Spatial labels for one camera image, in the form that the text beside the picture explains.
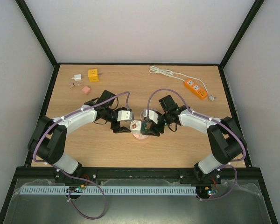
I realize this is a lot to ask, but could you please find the green printed cube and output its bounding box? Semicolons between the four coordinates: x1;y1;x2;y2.
141;120;152;135

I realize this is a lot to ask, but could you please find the white printed cube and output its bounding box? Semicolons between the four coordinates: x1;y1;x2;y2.
130;120;142;135

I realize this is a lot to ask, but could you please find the pink round socket hub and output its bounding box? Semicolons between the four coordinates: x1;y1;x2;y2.
133;134;149;141

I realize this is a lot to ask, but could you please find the pink small block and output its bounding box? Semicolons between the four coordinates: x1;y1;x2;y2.
81;86;91;95

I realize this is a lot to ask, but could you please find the orange power strip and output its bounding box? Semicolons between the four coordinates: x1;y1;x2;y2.
184;79;208;100

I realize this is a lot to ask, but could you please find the yellow cube socket adapter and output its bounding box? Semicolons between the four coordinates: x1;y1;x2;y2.
88;69;101;82

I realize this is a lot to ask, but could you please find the white power strip cord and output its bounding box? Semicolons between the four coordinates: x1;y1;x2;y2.
149;65;217;102

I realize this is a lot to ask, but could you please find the white usb charger plug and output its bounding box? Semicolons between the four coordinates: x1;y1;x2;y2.
71;74;82;82

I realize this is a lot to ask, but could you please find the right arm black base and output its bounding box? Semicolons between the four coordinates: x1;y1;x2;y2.
194;169;221;201

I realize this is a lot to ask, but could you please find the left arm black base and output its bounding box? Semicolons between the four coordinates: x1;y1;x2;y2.
54;168;94;199

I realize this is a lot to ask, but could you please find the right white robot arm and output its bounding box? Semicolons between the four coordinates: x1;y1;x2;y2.
141;95;247;183

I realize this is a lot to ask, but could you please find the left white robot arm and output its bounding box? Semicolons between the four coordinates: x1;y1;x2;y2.
28;91;133;174

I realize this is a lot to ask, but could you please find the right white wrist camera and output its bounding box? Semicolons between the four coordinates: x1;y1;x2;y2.
142;109;161;124

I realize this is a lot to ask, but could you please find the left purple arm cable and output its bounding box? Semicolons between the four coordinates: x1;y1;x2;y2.
32;91;131;219

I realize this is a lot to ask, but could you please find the black aluminium frame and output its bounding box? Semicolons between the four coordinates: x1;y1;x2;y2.
0;0;278;224

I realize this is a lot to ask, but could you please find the grey slotted cable duct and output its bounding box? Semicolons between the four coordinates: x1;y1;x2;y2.
20;186;196;196

